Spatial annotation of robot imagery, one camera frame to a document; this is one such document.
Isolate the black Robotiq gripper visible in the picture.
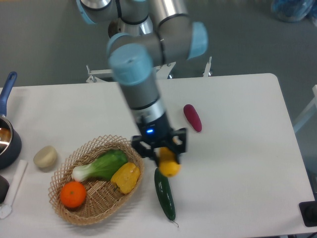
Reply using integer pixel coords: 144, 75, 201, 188
131, 113, 187, 167

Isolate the woven wicker basket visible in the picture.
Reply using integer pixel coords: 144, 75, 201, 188
49, 135, 144, 226

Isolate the orange fruit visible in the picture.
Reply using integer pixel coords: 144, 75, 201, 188
60, 181, 87, 209

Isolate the dark round object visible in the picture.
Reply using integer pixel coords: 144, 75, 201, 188
0, 176, 9, 203

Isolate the dark green cucumber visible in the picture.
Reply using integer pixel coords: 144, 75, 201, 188
154, 168, 179, 227

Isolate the green bok choy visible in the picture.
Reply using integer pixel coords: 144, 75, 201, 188
71, 149, 128, 182

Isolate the purple sweet potato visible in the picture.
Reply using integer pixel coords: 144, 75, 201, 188
183, 104, 203, 132

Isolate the white rolled cloth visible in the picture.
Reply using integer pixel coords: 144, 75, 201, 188
0, 160, 28, 220

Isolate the white metal base frame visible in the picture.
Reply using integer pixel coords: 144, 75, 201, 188
86, 56, 212, 83

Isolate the beige potato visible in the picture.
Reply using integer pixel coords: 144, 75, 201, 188
33, 145, 57, 169

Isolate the blue plastic bag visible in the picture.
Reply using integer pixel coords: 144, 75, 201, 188
270, 0, 317, 23

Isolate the black device at edge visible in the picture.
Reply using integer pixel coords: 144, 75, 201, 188
299, 201, 317, 227

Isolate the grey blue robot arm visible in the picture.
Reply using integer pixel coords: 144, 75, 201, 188
77, 0, 209, 163

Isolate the white frame at right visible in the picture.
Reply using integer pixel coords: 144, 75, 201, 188
293, 85, 317, 133

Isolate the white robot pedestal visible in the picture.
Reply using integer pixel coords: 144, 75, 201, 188
108, 16, 153, 38

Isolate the yellow bell pepper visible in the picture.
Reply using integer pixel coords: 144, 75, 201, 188
110, 162, 140, 194

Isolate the blue handled saucepan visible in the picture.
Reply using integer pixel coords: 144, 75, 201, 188
0, 71, 22, 170

